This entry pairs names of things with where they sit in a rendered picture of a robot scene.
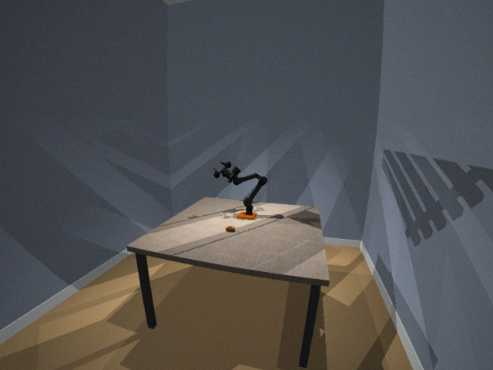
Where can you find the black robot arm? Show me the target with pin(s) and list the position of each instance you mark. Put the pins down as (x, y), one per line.
(238, 180)

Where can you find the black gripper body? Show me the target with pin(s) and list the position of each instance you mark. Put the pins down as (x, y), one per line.
(224, 171)

